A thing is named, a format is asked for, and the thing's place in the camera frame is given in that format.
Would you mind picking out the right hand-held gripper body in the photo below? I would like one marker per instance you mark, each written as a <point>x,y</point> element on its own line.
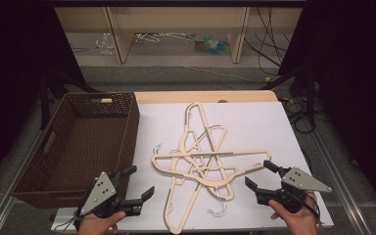
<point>298,182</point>

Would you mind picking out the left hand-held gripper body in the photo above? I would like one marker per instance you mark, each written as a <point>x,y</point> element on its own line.
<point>99,192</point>

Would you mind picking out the brown woven basket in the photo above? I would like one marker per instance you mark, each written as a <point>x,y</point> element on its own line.
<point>88,147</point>

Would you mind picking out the person's left hand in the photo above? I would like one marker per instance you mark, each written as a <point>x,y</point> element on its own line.
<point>94,225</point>

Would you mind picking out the person's right hand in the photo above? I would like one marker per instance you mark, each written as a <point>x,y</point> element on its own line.
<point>300,222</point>

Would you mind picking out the white board sheet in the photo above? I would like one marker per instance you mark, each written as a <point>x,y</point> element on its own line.
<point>258,130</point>

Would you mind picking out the black metal stand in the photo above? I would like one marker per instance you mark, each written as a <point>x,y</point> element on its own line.
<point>308,88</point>
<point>45,94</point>

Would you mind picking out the clear plastic bag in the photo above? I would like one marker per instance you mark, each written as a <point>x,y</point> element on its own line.
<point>105,44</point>

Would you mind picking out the colourful plastic toys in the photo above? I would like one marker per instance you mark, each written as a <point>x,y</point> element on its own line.
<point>210,45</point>

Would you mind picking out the light wooden shelf unit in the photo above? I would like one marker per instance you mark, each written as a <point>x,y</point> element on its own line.
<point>176,19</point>

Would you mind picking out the metal floor rail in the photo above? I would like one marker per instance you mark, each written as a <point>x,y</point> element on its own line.
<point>339,186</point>
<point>9,192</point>

